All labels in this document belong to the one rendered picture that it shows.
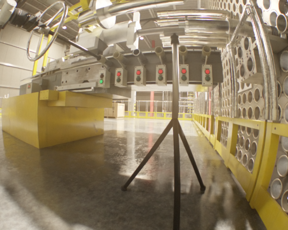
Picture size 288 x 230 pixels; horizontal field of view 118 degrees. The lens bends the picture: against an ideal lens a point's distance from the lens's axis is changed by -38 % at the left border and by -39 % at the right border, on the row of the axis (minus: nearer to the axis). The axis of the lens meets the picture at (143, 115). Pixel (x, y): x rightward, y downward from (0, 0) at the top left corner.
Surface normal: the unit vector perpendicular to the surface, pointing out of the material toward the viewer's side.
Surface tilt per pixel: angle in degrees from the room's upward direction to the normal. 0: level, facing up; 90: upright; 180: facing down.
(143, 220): 0
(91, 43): 90
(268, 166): 90
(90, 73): 90
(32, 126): 90
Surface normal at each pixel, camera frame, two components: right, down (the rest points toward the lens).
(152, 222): 0.04, -1.00
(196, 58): -0.31, 0.01
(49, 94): 0.95, 0.04
